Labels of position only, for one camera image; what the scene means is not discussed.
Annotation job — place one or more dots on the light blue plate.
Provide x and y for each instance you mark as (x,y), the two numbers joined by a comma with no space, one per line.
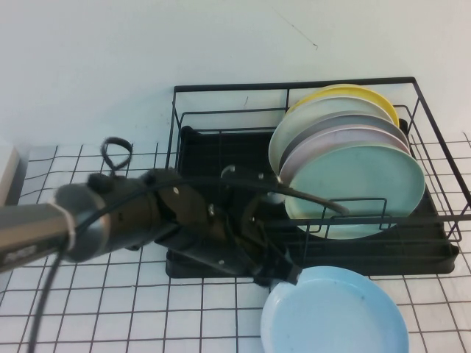
(331,312)

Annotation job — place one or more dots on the yellow plate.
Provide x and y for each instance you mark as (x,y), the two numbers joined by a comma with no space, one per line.
(382,101)

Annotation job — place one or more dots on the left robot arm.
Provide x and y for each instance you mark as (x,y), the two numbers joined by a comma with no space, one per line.
(33,228)

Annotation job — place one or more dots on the pink plate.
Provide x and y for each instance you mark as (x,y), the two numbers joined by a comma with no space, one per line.
(312,147)

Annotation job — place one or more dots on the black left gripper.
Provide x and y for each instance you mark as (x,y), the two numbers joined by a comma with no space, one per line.
(221,253)

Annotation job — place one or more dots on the white grid-patterned tablecloth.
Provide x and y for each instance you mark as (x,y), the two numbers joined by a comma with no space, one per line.
(110,312)

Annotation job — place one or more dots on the grey plate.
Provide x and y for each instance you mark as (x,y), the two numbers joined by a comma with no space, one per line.
(349,120)

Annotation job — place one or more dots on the beige grey box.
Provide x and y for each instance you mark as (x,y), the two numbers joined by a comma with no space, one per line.
(9,165)

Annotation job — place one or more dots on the white plate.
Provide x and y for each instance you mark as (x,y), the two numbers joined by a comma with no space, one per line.
(290,136)

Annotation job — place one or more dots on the green plate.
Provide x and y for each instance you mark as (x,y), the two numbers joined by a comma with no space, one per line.
(349,184)

